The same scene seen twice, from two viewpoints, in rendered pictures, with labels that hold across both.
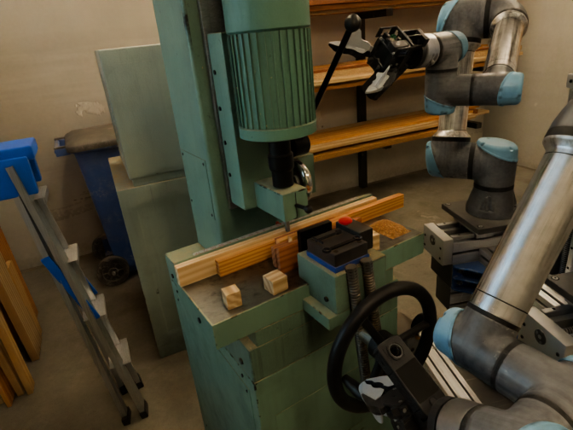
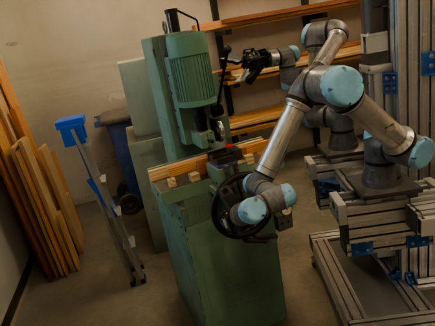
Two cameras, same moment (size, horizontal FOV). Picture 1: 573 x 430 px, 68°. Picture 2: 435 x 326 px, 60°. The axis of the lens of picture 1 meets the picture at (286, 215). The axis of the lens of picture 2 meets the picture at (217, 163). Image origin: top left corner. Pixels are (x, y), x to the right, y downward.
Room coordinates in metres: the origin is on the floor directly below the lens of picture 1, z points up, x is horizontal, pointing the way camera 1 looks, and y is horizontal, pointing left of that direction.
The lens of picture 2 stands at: (-0.73, -0.36, 1.49)
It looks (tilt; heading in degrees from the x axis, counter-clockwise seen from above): 19 degrees down; 11
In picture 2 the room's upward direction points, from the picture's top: 10 degrees counter-clockwise
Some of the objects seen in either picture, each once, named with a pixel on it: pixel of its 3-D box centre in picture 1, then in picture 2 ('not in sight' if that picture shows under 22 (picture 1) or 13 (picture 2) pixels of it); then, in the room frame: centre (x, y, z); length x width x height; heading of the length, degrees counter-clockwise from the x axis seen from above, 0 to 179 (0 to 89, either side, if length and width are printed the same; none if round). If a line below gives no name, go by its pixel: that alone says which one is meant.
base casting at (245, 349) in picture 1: (270, 277); (205, 185); (1.07, 0.06, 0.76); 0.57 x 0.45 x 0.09; 31
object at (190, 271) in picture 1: (288, 235); (209, 158); (0.99, 0.00, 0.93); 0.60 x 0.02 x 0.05; 121
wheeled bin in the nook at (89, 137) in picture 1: (126, 199); (138, 156); (2.68, 1.05, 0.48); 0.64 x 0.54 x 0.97; 115
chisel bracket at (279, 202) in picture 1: (281, 200); (203, 138); (0.98, 0.01, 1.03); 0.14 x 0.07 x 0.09; 31
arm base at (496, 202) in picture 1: (492, 195); (342, 137); (1.25, -0.66, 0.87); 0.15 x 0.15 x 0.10
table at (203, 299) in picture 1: (319, 274); (221, 176); (0.88, -0.06, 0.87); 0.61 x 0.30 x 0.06; 121
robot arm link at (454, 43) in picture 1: (442, 49); (286, 55); (1.09, -0.42, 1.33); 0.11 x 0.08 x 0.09; 121
